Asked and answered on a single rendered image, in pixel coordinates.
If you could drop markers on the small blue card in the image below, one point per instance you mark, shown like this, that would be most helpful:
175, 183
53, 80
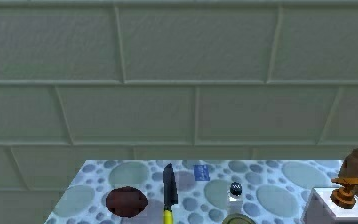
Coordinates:
201, 173

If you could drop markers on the clear shaker with black cap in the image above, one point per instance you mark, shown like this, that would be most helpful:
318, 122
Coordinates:
235, 196

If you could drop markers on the orange soap pump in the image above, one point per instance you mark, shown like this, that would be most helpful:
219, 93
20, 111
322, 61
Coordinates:
345, 193

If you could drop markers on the olive round dish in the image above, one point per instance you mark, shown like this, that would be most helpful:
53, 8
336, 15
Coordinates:
238, 220

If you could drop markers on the dark red oval ball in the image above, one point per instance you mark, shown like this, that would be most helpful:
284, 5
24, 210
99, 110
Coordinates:
127, 201

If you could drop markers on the white square box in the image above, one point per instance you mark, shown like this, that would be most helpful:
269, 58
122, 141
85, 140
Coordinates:
323, 208

